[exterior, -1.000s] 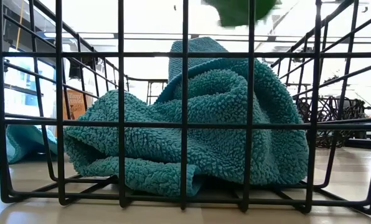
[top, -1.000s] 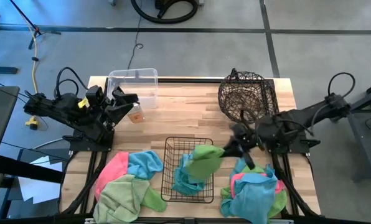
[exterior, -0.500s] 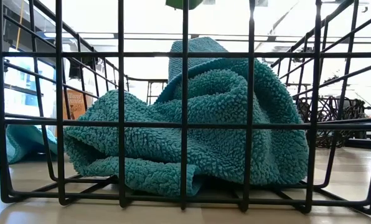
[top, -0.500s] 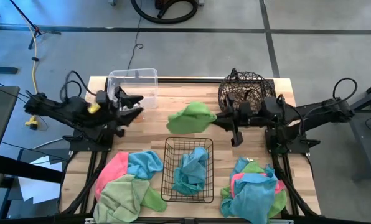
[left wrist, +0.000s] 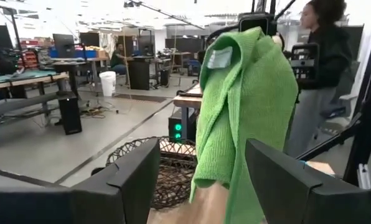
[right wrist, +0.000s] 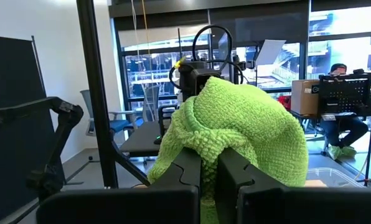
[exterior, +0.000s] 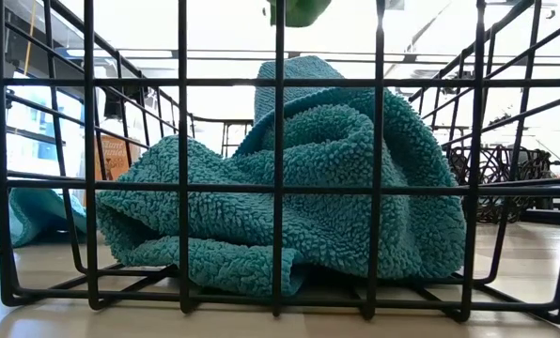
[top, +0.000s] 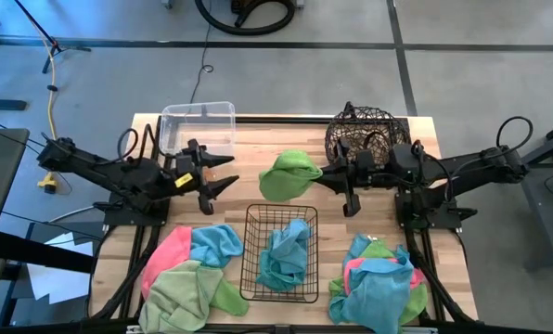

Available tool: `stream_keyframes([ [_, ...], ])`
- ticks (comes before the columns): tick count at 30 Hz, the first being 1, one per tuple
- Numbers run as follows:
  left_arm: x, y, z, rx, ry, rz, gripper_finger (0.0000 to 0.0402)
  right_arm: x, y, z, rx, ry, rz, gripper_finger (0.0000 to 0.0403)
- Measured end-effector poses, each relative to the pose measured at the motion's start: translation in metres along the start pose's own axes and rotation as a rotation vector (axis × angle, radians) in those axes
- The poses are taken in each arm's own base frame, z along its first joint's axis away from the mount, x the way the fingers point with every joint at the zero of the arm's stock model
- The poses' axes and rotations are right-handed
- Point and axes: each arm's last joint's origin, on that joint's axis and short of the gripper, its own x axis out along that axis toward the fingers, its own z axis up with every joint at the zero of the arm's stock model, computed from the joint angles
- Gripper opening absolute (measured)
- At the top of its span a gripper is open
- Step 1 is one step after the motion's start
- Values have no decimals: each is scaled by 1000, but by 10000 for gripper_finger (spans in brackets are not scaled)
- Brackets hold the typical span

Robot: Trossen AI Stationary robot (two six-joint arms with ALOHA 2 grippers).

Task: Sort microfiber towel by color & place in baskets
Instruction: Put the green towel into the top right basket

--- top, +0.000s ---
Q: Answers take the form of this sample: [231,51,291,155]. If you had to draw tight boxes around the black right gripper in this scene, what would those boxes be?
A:
[314,137,392,218]

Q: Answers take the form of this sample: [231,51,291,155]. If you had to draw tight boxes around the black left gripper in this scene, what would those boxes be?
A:
[173,137,241,216]

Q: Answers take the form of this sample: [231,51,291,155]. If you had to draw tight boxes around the teal microfiber towel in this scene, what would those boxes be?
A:
[255,231,305,293]

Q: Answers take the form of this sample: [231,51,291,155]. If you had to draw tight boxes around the pale green microfiber towel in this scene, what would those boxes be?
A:
[138,259,226,334]

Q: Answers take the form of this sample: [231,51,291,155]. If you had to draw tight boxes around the clear plastic bin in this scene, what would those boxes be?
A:
[159,100,237,159]

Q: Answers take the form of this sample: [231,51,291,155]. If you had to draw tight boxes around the round dark wicker basket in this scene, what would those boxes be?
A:
[325,105,413,166]

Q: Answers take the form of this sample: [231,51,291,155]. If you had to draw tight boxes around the dark vacuum cleaner body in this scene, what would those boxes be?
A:
[229,0,305,15]

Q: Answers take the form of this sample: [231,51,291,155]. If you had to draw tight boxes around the white paper sheets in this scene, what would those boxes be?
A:
[25,231,95,305]

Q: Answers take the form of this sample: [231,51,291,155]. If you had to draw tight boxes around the black steel beam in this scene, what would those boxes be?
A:
[0,230,96,275]

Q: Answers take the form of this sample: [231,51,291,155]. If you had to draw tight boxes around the black tripod stand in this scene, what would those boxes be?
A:
[13,0,93,75]

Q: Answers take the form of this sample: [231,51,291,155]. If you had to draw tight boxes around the dark grey desk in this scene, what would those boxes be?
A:
[0,127,31,326]

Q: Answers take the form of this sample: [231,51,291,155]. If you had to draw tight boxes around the dark grey cart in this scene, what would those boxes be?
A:
[517,115,553,273]

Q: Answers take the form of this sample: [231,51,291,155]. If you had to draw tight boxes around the black flat bar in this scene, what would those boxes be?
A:
[0,98,29,111]

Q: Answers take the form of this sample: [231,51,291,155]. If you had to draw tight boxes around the black aluminium table frame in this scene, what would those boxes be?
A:
[85,113,480,334]

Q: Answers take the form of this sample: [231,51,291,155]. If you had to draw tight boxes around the rectangular black wire basket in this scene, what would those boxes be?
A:
[238,203,320,304]

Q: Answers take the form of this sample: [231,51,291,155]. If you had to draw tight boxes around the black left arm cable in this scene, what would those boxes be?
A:
[116,122,175,163]

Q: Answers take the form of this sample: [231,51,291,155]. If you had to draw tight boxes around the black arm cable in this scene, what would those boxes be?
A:
[415,115,534,200]
[116,122,175,163]

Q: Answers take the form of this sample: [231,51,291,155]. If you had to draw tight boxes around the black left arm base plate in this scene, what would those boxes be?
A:
[103,192,171,227]

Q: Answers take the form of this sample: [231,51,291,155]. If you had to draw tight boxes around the thin black floor cable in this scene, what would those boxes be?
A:
[188,0,215,106]

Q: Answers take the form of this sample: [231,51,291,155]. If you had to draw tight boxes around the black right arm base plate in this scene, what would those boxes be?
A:
[394,192,480,231]

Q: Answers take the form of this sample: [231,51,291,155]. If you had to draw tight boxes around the black vacuum hose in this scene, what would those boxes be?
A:
[193,0,297,37]

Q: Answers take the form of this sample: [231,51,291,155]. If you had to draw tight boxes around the yellow extension cable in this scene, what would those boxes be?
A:
[28,18,62,195]

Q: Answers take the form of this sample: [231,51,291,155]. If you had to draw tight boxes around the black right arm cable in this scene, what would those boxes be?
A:
[415,115,534,200]

